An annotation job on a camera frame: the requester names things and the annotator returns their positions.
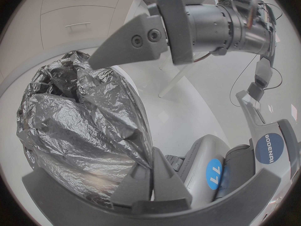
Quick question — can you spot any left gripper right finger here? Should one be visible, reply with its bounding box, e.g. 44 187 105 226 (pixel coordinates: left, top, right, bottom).
153 146 192 202

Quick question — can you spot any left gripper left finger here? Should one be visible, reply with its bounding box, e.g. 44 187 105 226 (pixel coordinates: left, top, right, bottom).
111 165 154 208

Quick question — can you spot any beige cabinet with drawers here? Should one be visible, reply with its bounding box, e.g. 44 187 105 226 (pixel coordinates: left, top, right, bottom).
1 0 151 79

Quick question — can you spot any white trash bin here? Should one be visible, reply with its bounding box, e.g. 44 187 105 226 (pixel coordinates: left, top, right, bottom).
2 50 212 192

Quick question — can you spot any grey padded white-legged chair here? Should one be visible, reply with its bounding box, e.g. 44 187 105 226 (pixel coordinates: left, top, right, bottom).
127 0 198 98

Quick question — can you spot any black cable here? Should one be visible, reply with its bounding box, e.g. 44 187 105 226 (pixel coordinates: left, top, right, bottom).
230 53 283 102

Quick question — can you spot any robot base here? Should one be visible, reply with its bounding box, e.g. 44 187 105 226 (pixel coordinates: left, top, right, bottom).
165 119 301 203

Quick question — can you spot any black plastic bag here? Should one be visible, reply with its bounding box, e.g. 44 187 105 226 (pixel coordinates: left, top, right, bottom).
16 51 153 208

